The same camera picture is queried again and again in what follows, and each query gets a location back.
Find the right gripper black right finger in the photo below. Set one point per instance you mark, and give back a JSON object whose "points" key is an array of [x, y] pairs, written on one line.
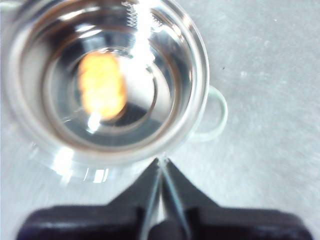
{"points": [[237, 225]]}

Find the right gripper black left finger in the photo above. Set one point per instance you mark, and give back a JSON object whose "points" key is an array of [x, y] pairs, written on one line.
{"points": [[100, 222]]}

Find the brown potato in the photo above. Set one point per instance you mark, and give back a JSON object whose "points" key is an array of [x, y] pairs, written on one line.
{"points": [[102, 87]]}

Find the pale green electric pot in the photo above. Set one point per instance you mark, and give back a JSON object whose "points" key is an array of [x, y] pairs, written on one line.
{"points": [[223, 107]]}

